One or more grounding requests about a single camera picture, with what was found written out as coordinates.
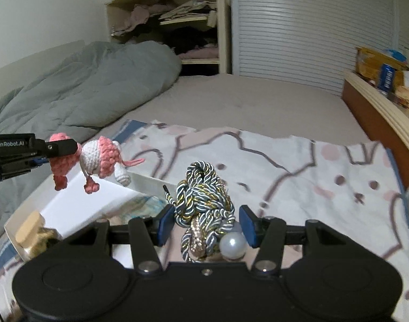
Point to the blue plastic packet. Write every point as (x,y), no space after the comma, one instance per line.
(395,55)

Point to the blue drink can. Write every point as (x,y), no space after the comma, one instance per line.
(386,77)

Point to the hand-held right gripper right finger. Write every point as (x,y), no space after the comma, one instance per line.
(248,226)

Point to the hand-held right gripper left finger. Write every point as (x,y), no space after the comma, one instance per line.
(165,224)

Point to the grey-green duvet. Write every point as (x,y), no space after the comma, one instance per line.
(77,90)

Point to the iridescent blue-green packet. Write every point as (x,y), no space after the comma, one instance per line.
(144,208)

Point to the white louvered door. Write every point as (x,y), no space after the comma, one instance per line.
(308,30)

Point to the dark clothes pile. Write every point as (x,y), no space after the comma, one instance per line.
(187,38)

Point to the orange snack bag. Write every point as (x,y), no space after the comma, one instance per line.
(369,62)

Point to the oval wooden block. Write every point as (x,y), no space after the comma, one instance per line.
(29,228)

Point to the cream wooden shelf unit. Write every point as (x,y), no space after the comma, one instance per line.
(223,23)

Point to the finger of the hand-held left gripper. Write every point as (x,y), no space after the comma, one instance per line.
(58,147)
(40,161)

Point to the white cardboard box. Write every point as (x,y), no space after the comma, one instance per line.
(90,211)

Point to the bed with beige sheet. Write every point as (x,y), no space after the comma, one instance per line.
(258,104)

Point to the printed cartoon blanket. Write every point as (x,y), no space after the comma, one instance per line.
(308,187)

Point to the pink white crochet toy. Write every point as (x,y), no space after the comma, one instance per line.
(100,159)

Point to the wooden headboard shelf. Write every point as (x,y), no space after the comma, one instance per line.
(375,117)

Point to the crumpled pink cloth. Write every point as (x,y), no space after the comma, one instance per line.
(137,16)

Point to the crumpled beige cloth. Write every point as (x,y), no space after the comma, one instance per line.
(187,8)

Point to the folded pink cloth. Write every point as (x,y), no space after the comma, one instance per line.
(201,53)

